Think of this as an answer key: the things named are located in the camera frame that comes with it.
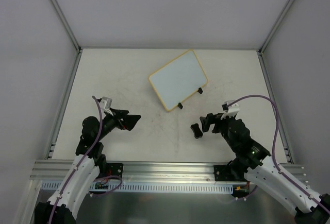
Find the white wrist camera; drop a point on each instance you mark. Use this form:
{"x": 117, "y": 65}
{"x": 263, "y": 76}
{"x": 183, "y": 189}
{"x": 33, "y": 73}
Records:
{"x": 105, "y": 105}
{"x": 230, "y": 110}

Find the black whiteboard eraser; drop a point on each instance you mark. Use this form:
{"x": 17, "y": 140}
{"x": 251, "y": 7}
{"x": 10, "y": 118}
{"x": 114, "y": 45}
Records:
{"x": 196, "y": 131}

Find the white slotted cable duct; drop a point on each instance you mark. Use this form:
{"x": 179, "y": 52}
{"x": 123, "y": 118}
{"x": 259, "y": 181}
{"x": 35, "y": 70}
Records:
{"x": 213, "y": 188}

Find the right black whiteboard foot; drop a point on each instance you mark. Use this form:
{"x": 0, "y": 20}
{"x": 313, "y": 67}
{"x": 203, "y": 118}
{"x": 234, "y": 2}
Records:
{"x": 200, "y": 90}

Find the yellow framed whiteboard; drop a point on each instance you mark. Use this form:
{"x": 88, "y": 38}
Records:
{"x": 178, "y": 80}

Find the aluminium mounting rail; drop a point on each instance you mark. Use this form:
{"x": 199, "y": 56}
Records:
{"x": 143, "y": 172}

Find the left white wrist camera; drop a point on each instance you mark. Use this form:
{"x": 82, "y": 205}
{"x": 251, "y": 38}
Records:
{"x": 105, "y": 105}

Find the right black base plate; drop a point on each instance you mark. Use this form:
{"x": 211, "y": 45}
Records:
{"x": 222, "y": 173}

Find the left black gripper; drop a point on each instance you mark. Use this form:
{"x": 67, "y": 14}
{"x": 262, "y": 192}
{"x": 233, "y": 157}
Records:
{"x": 121, "y": 120}

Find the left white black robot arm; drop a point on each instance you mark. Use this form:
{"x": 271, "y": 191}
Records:
{"x": 89, "y": 165}

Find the aluminium frame post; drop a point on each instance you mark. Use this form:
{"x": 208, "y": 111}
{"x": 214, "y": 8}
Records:
{"x": 55, "y": 5}
{"x": 280, "y": 18}

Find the right aluminium frame post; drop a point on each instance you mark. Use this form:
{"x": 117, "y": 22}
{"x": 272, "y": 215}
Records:
{"x": 280, "y": 18}

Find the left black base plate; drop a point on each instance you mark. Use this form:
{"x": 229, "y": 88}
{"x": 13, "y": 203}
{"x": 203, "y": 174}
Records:
{"x": 111, "y": 169}

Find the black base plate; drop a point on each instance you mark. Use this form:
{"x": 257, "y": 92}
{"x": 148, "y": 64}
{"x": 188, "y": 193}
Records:
{"x": 222, "y": 173}
{"x": 111, "y": 169}

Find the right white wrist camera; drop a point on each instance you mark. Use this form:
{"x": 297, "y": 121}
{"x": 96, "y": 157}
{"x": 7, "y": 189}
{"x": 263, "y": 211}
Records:
{"x": 230, "y": 110}

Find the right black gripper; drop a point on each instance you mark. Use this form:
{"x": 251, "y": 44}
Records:
{"x": 215, "y": 124}

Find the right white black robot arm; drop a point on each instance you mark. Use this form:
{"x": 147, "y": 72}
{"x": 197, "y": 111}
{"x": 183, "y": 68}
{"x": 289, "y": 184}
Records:
{"x": 255, "y": 164}

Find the left aluminium frame post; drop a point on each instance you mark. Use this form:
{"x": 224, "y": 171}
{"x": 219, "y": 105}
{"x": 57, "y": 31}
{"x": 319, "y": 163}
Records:
{"x": 55, "y": 5}

